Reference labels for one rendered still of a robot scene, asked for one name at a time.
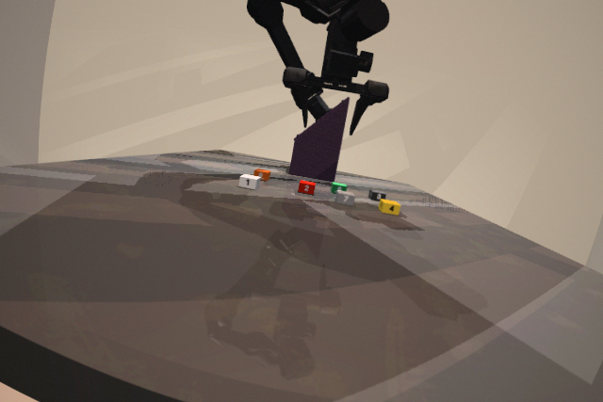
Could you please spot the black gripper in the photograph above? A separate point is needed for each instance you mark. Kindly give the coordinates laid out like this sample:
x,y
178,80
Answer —
x,y
370,93

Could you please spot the green block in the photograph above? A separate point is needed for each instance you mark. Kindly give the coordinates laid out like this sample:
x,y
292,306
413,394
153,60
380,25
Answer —
x,y
337,186

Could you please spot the yellow block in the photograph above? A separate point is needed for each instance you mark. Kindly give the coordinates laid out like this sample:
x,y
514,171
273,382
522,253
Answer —
x,y
389,207

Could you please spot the orange block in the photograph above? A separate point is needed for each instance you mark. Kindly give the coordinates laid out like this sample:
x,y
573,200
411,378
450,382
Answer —
x,y
263,174

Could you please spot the red block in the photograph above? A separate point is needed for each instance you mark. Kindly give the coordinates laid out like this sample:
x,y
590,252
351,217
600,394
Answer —
x,y
307,187

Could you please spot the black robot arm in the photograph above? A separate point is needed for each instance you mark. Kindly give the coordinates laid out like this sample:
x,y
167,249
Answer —
x,y
350,21

